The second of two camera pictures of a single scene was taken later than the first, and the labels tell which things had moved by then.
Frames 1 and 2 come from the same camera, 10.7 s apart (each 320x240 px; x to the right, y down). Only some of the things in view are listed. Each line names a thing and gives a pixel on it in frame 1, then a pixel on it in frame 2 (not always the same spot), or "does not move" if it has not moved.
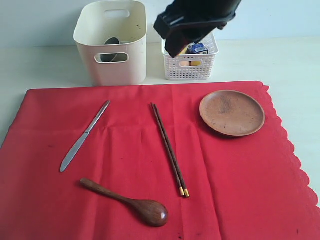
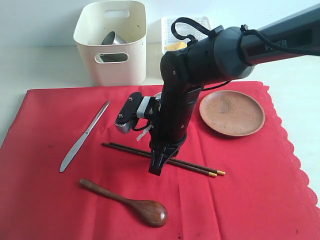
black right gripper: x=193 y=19 to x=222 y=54
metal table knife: x=79 y=142 does not move
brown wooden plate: x=232 y=113 does not move
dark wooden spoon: x=151 y=213 does not move
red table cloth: x=253 y=187 does not move
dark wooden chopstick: x=181 y=189 to x=209 y=174
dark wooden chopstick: x=186 y=190 to x=174 y=161
